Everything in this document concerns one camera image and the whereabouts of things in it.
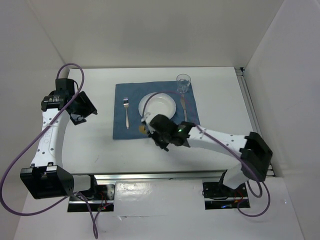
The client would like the aluminium rail frame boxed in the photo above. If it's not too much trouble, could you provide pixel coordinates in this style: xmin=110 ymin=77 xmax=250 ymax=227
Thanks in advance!
xmin=38 ymin=66 xmax=276 ymax=183

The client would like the white round plate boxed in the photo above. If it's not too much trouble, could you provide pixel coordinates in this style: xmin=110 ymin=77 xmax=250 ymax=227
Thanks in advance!
xmin=144 ymin=93 xmax=177 ymax=119

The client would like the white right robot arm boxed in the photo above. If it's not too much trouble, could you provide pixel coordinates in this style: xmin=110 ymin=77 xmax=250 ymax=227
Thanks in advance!
xmin=141 ymin=112 xmax=273 ymax=196

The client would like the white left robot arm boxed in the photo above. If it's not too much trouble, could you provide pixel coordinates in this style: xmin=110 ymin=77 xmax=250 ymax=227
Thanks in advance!
xmin=20 ymin=78 xmax=99 ymax=200

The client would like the clear drinking glass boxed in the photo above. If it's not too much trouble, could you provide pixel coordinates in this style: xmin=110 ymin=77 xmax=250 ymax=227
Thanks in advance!
xmin=176 ymin=74 xmax=191 ymax=94

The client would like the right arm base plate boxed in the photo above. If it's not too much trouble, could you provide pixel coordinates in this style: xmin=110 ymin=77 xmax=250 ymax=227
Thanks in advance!
xmin=202 ymin=182 xmax=250 ymax=210

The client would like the silver fork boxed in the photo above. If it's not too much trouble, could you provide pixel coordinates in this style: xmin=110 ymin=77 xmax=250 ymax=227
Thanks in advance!
xmin=123 ymin=97 xmax=130 ymax=129

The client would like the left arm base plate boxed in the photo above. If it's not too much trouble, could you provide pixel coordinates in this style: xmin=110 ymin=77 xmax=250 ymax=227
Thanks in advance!
xmin=67 ymin=182 xmax=116 ymax=213

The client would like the blue cloth napkin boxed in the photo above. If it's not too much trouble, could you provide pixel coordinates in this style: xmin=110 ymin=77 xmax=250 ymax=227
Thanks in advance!
xmin=112 ymin=81 xmax=185 ymax=140

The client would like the gold spoon dark handle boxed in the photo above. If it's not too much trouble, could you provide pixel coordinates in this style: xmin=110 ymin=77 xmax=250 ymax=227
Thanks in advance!
xmin=138 ymin=125 xmax=148 ymax=135

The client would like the silver table knife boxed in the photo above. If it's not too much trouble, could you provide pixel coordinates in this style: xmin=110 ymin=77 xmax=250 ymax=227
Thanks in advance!
xmin=180 ymin=94 xmax=188 ymax=122

